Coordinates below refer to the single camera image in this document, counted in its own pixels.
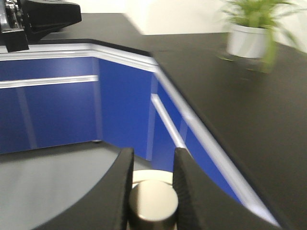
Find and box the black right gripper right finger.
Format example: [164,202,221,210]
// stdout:
[173,148,278,230]

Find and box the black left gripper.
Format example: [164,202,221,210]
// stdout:
[0,0,82,52]

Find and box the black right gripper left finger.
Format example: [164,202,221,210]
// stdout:
[35,148,134,230]

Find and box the glass jar with cream lid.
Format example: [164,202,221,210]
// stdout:
[127,170,178,230]

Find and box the blue lab cabinet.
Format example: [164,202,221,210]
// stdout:
[0,56,243,204]

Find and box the potted green plant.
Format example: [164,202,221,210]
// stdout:
[220,0,307,73]

